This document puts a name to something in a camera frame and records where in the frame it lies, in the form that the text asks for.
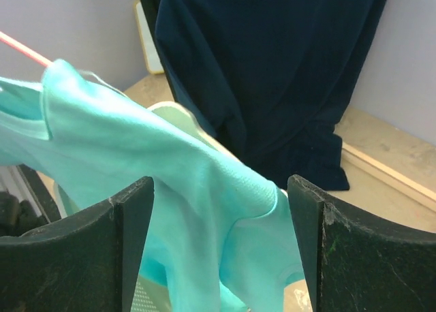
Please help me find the wooden clothes rack frame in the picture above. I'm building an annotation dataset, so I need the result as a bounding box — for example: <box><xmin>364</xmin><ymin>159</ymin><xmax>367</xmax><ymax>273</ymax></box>
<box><xmin>342</xmin><ymin>142</ymin><xmax>435</xmax><ymax>212</ymax></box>

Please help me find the pink wire hanger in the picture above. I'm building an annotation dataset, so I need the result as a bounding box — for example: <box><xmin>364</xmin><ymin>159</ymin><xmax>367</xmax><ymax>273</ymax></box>
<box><xmin>0</xmin><ymin>31</ymin><xmax>52</xmax><ymax>67</ymax></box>

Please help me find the teal t shirt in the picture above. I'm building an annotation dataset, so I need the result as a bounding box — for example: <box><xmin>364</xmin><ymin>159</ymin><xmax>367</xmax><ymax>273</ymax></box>
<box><xmin>1</xmin><ymin>60</ymin><xmax>303</xmax><ymax>311</ymax></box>

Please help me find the small framed whiteboard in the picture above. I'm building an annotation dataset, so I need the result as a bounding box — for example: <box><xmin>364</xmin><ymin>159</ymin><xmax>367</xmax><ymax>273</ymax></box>
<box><xmin>134</xmin><ymin>0</ymin><xmax>164</xmax><ymax>75</ymax></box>

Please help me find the navy blue t shirt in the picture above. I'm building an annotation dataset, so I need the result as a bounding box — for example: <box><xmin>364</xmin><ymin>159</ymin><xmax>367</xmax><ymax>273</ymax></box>
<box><xmin>155</xmin><ymin>0</ymin><xmax>387</xmax><ymax>191</ymax></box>

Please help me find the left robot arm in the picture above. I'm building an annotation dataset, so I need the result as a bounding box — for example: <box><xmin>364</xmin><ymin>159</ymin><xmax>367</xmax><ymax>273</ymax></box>
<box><xmin>1</xmin><ymin>165</ymin><xmax>61</xmax><ymax>236</ymax></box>

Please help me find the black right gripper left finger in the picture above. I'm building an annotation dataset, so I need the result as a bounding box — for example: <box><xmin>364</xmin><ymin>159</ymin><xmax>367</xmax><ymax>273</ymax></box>
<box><xmin>1</xmin><ymin>177</ymin><xmax>154</xmax><ymax>311</ymax></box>

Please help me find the white perforated laundry basket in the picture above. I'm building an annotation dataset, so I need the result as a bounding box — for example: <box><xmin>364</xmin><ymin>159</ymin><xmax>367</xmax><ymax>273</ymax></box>
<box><xmin>52</xmin><ymin>100</ymin><xmax>307</xmax><ymax>312</ymax></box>

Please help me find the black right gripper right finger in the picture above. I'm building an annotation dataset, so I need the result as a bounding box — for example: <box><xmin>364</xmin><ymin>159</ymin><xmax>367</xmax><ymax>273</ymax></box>
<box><xmin>287</xmin><ymin>175</ymin><xmax>435</xmax><ymax>312</ymax></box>

